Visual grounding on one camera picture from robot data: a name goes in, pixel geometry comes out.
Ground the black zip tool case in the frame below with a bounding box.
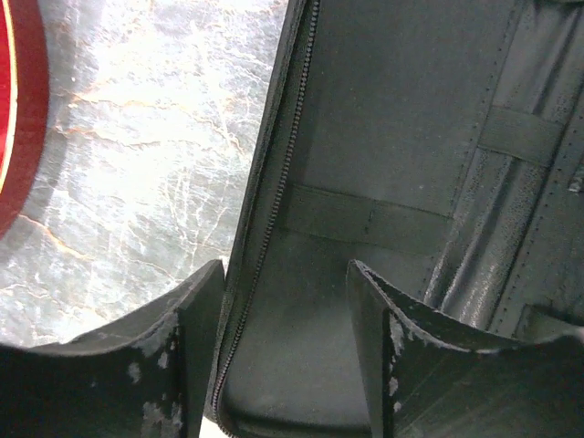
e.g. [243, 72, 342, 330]
[208, 1, 583, 437]

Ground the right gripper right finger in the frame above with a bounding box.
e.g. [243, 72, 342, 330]
[347, 260, 583, 437]

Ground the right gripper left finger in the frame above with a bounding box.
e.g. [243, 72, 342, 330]
[1, 260, 224, 437]

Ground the red round tray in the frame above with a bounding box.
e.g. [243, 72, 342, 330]
[1, 1, 49, 234]

